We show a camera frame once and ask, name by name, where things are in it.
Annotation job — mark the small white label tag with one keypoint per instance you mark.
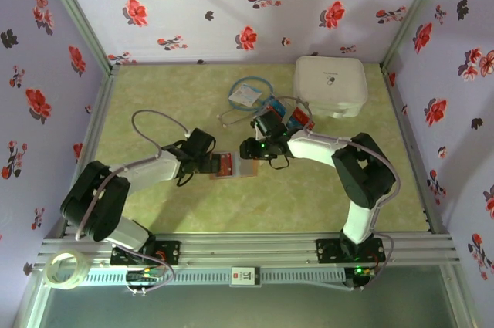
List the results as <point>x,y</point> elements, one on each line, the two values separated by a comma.
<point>245,276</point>

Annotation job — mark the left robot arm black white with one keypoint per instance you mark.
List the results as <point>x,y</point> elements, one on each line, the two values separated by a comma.
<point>154,168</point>

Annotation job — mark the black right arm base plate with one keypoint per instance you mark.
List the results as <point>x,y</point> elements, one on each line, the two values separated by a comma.
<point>326,251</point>

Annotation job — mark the aluminium side rail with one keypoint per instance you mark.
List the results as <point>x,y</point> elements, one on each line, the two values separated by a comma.
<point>401,112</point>
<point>101,104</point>

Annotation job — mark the aluminium frame post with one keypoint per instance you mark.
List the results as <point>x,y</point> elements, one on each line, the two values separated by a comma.
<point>412,15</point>
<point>79,15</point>

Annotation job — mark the aluminium frame rail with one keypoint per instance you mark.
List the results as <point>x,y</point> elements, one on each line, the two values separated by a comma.
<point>247,249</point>

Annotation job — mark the white badge card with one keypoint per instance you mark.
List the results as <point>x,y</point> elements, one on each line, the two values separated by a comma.
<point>243,95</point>

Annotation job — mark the blue credit card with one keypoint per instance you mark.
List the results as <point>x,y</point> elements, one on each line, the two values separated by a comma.
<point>278,106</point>
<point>291,123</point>

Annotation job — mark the red credit card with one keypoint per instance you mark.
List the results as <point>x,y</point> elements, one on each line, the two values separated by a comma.
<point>225,164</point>
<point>301,116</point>

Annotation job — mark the clear tape roll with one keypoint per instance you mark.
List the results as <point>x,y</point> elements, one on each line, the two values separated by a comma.
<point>51,271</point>

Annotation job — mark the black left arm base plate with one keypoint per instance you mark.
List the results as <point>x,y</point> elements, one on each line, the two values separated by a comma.
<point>171,252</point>

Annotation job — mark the small circuit board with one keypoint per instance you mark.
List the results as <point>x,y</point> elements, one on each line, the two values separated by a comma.
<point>144,277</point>
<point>363,272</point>

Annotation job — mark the white zip case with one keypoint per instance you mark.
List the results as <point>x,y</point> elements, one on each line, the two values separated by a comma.
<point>328,81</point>

